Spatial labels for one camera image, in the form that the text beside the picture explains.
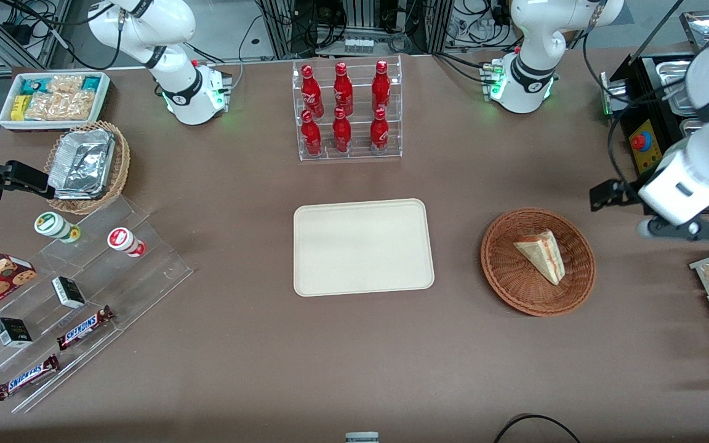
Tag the light brown wicker basket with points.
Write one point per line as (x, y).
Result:
(122, 160)

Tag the black diagonal pole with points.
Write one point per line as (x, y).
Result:
(659, 31)

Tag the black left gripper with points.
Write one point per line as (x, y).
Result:
(625, 189)

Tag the clear acrylic bottle rack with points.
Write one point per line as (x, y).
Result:
(360, 154)

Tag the small clear cracker bag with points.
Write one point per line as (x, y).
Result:
(65, 83)

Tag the red emergency stop button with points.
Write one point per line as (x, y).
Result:
(640, 142)

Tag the small black box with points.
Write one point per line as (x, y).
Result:
(69, 292)
(13, 332)

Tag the large clear cracker bag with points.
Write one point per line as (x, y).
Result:
(62, 106)

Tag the red cola bottle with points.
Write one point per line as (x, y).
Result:
(311, 136)
(341, 134)
(381, 86)
(343, 89)
(379, 134)
(312, 92)

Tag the clear acrylic stepped shelf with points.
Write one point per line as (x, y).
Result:
(145, 271)

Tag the triangle sandwich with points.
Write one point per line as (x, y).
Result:
(542, 255)

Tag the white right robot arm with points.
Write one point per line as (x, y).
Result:
(170, 80)

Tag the green lid drink bottle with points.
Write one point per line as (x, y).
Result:
(53, 225)

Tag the aluminium frame rack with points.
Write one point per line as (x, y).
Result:
(280, 27)

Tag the red lid drink bottle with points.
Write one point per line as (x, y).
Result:
(124, 240)

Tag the black control box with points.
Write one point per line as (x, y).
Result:
(640, 92)

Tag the white plastic snack bin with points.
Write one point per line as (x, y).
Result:
(103, 98)

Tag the aluminium foil tray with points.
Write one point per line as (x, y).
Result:
(82, 163)

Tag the teal snack packet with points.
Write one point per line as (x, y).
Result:
(91, 83)
(32, 87)

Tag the snickers bar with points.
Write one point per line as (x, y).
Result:
(27, 376)
(84, 328)

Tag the steel pan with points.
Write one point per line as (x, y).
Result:
(702, 31)
(674, 86)

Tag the small grey device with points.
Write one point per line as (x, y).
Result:
(362, 437)

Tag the white power strip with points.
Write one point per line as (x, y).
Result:
(359, 45)

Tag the round brown wicker basket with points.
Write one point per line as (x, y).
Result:
(514, 277)

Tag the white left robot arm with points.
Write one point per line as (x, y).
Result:
(533, 43)

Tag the yellow snack packet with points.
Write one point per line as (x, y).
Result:
(18, 107)

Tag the cream rectangular tray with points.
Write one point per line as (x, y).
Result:
(364, 246)

